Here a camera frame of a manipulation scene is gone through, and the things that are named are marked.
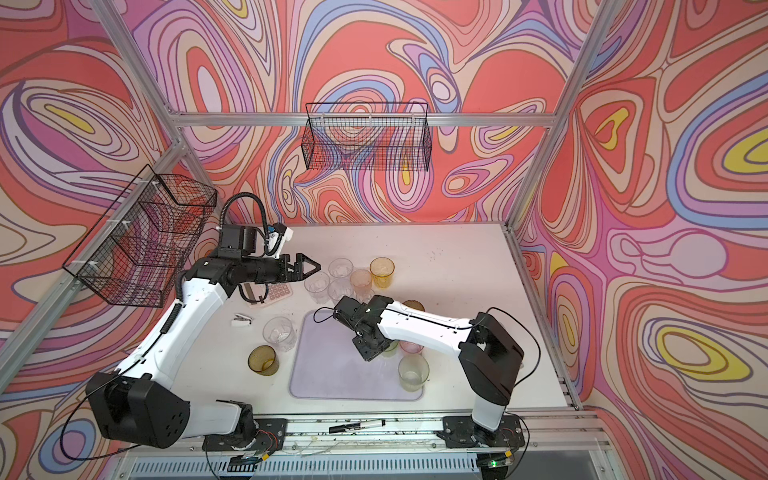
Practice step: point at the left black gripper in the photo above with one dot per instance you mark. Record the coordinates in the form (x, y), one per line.
(296, 272)

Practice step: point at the pink transparent cup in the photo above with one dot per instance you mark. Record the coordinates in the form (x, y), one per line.
(411, 347)

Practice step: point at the black wire basket back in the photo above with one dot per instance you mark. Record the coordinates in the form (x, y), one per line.
(367, 136)

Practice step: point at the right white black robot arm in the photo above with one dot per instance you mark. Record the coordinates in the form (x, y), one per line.
(490, 358)

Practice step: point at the clear cup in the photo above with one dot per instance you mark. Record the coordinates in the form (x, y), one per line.
(317, 286)
(280, 334)
(340, 288)
(340, 268)

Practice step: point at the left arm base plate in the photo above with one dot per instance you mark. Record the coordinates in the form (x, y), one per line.
(266, 435)

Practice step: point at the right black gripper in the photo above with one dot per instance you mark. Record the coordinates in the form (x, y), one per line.
(365, 352)

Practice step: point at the black white marker pen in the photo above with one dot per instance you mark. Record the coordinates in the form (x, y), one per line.
(355, 426)

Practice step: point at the yellow transparent cup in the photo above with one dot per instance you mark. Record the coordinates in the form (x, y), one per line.
(382, 270)

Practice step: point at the peach transparent cup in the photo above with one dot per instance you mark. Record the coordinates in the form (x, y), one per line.
(361, 281)

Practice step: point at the black wire basket left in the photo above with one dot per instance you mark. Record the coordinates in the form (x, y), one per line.
(131, 257)

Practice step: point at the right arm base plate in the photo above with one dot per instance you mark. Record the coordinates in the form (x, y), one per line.
(463, 432)

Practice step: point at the dark amber cup left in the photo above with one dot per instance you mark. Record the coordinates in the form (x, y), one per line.
(263, 360)

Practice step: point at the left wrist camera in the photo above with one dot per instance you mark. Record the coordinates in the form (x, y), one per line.
(240, 241)

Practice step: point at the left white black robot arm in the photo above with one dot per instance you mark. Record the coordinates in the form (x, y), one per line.
(135, 403)

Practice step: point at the dark olive textured cup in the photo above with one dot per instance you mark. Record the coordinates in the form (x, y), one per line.
(414, 304)

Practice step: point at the pale green frosted large cup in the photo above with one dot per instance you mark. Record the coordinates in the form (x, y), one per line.
(413, 371)

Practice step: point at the small white clip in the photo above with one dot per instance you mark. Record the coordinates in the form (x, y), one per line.
(241, 320)

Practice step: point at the lavender plastic tray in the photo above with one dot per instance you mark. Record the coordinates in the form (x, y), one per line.
(328, 366)

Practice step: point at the black wire basket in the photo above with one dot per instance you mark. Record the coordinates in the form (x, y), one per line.
(131, 257)
(367, 136)

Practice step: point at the bright green cup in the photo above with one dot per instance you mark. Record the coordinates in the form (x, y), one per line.
(390, 350)

